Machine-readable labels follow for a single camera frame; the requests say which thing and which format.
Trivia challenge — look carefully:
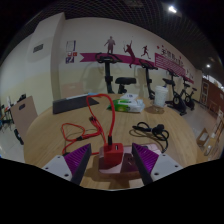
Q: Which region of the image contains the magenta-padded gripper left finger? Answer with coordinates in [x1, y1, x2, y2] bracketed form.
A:
[42, 143, 93, 186]

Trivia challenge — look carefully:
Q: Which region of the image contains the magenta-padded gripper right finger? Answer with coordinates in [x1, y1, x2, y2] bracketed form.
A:
[131, 143, 184, 186]

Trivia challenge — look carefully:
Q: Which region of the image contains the red charger block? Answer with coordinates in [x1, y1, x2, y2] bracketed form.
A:
[103, 142, 125, 167]

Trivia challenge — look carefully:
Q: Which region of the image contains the dark flat tablet case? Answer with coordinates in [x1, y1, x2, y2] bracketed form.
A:
[52, 94, 100, 115]

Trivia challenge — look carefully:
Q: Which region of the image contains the green wet wipes pack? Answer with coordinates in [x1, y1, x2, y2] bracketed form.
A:
[107, 98, 146, 113]

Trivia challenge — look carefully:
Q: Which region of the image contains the white cup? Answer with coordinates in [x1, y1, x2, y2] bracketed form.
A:
[153, 85, 169, 108]

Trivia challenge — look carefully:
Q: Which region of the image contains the white tissue box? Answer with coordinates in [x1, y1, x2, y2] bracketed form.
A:
[118, 92, 139, 102]

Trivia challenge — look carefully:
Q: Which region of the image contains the brown wooden shelf unit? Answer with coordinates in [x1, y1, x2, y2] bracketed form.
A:
[199, 77, 224, 116]

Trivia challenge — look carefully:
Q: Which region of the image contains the row of exercise bikes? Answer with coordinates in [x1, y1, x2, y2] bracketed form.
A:
[94, 52, 198, 117]

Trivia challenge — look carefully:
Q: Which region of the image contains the black power cable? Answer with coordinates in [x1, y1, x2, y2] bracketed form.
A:
[132, 121, 170, 154]

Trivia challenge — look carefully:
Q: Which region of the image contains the red cable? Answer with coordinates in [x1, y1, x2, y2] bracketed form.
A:
[60, 93, 117, 157]

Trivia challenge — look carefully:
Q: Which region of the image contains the wall poster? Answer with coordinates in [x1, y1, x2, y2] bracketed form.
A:
[65, 40, 78, 65]

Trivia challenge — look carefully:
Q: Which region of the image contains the wall air vent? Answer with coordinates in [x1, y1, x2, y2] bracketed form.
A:
[32, 43, 44, 54]

